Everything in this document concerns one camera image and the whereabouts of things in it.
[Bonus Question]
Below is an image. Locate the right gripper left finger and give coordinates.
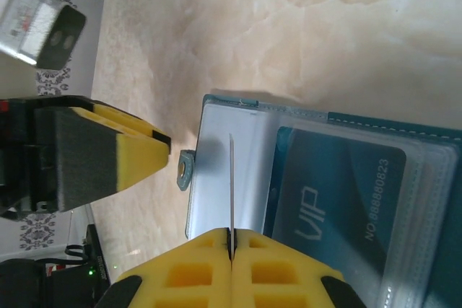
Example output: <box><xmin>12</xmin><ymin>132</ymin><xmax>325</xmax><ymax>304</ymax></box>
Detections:
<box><xmin>94</xmin><ymin>227</ymin><xmax>232</xmax><ymax>308</ymax></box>

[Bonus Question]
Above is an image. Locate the teal leather card holder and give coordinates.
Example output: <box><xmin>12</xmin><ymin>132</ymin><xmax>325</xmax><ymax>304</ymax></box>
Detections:
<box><xmin>178</xmin><ymin>93</ymin><xmax>462</xmax><ymax>308</ymax></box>

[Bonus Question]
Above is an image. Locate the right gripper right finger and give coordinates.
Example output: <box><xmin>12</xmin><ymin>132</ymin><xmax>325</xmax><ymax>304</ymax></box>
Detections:
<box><xmin>230</xmin><ymin>228</ymin><xmax>370</xmax><ymax>308</ymax></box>

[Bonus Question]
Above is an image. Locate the blue VIP card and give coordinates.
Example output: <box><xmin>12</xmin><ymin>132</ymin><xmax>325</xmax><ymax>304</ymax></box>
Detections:
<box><xmin>227</xmin><ymin>132</ymin><xmax>238</xmax><ymax>263</ymax></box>
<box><xmin>262</xmin><ymin>126</ymin><xmax>408</xmax><ymax>289</ymax></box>

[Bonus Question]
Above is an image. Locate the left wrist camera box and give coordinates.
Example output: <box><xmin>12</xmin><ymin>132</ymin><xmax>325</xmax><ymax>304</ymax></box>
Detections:
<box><xmin>0</xmin><ymin>0</ymin><xmax>88</xmax><ymax>70</ymax></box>

